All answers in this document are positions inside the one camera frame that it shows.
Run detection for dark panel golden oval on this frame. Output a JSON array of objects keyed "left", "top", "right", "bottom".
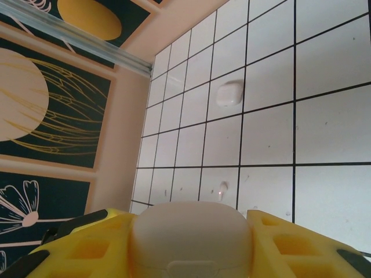
[{"left": 0, "top": 0, "right": 153, "bottom": 63}]

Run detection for aluminium corner post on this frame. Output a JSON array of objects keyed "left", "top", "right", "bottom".
[{"left": 0, "top": 5, "right": 154, "bottom": 78}]

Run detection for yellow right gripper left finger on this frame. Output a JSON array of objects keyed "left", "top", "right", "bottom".
[{"left": 0, "top": 207, "right": 140, "bottom": 278}]

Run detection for dark panel single flower outline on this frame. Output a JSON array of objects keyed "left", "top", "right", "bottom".
[{"left": 0, "top": 170, "right": 92, "bottom": 255}]

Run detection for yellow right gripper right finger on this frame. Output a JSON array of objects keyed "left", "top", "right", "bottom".
[{"left": 246, "top": 209, "right": 371, "bottom": 278}]

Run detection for dark panel large beige disc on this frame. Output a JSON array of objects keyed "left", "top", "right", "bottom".
[{"left": 0, "top": 36, "right": 112, "bottom": 170}]

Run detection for white earbud charging case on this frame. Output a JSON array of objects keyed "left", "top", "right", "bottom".
[
  {"left": 214, "top": 80, "right": 243, "bottom": 107},
  {"left": 129, "top": 202, "right": 253, "bottom": 278}
]

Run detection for white wireless earbud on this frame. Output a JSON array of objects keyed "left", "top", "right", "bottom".
[{"left": 217, "top": 181, "right": 229, "bottom": 201}]

